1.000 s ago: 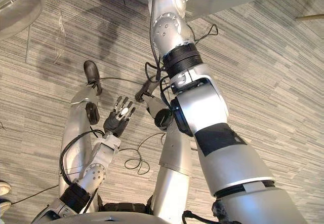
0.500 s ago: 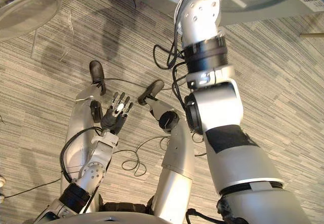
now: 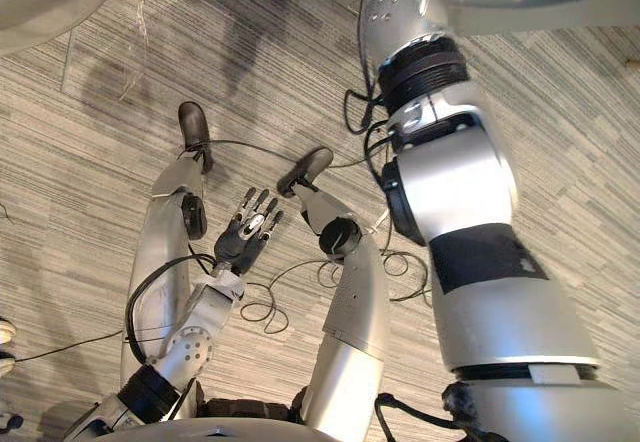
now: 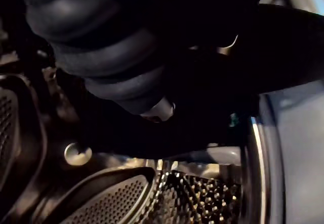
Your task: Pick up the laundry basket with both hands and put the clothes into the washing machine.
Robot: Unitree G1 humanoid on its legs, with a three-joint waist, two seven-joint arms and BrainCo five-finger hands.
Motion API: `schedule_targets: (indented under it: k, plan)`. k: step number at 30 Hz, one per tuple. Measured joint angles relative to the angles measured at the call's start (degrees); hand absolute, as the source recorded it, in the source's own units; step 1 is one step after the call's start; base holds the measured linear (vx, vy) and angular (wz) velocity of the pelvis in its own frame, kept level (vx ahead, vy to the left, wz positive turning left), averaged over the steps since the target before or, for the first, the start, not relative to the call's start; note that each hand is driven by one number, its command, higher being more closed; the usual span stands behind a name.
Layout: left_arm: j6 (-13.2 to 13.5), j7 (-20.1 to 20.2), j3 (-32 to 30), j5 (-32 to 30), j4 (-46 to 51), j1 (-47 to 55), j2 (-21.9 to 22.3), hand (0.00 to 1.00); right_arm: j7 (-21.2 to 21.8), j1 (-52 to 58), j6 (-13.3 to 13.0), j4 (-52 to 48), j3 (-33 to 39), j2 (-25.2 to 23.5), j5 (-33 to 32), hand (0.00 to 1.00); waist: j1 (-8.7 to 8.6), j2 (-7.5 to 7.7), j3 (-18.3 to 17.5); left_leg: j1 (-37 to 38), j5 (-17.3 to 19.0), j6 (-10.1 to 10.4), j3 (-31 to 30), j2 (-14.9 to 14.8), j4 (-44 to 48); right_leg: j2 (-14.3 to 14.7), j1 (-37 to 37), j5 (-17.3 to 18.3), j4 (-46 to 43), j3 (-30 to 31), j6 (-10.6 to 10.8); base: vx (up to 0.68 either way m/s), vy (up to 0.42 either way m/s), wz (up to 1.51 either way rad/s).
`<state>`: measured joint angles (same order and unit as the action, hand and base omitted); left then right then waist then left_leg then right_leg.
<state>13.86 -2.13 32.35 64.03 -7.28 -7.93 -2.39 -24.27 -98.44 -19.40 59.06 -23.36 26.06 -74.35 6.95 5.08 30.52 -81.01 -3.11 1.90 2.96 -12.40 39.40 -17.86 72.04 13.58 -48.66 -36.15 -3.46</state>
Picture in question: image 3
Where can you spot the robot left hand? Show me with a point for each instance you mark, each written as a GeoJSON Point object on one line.
{"type": "Point", "coordinates": [234, 242]}

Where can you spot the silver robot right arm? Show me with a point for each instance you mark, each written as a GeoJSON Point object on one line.
{"type": "Point", "coordinates": [465, 187]}

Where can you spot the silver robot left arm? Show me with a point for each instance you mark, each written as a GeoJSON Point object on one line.
{"type": "Point", "coordinates": [192, 342]}

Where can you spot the silver robot left leg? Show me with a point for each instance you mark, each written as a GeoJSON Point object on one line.
{"type": "Point", "coordinates": [157, 242]}

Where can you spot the silver robot leg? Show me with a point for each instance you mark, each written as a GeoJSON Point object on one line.
{"type": "Point", "coordinates": [355, 292]}
{"type": "Point", "coordinates": [157, 242]}

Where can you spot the dark robot right foot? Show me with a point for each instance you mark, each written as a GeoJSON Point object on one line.
{"type": "Point", "coordinates": [310, 164]}

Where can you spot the dark robot foot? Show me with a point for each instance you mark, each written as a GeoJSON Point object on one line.
{"type": "Point", "coordinates": [194, 122]}
{"type": "Point", "coordinates": [310, 164]}

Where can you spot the dark robot left foot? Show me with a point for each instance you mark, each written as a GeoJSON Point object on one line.
{"type": "Point", "coordinates": [194, 122]}

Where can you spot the silver robot right leg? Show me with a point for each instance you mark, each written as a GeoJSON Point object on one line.
{"type": "Point", "coordinates": [355, 292]}

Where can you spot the silver robot torso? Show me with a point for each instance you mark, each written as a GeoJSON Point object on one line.
{"type": "Point", "coordinates": [210, 429]}

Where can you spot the white shoe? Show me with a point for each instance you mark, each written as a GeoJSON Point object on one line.
{"type": "Point", "coordinates": [5, 334]}

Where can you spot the grey curved plastic panel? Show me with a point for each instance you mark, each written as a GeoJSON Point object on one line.
{"type": "Point", "coordinates": [540, 4]}

